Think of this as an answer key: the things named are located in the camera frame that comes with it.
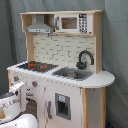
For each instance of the white toy oven door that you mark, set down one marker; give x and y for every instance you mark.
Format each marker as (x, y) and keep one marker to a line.
(35, 105)

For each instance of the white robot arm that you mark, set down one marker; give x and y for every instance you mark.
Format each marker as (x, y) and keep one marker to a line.
(13, 102)

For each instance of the white wooden toy kitchen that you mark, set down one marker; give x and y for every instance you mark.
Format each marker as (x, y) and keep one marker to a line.
(87, 97)

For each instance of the grey toy sink basin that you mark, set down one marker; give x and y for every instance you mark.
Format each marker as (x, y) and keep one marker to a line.
(73, 74)

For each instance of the black toy faucet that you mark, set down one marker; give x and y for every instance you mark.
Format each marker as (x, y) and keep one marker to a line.
(82, 64)

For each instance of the black toy stovetop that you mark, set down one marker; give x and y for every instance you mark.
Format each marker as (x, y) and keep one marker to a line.
(37, 66)

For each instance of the right red stove knob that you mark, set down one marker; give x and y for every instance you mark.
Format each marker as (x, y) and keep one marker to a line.
(34, 83)

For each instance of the grey toy ice dispenser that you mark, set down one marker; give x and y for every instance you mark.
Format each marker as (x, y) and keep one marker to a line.
(62, 104)

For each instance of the toy microwave oven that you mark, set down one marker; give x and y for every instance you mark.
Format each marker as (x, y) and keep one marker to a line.
(73, 23)

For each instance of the grey toy range hood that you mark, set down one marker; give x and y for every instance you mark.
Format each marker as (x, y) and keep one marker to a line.
(39, 26)

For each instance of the grey backdrop curtain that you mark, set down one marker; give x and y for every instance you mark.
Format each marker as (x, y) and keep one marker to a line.
(115, 44)

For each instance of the grey cabinet door handle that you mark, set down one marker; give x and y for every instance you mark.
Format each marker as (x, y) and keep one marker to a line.
(49, 110)

